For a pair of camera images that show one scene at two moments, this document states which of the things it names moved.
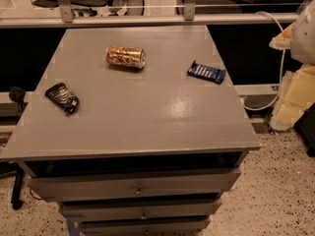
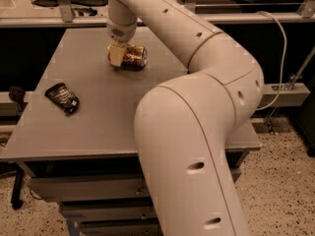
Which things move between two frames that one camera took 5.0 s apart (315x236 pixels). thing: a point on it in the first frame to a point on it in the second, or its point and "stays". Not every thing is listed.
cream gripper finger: x=283 y=41 to x=119 y=33
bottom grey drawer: x=190 y=225 stays
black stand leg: x=15 y=199 stays
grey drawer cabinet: x=137 y=131 stays
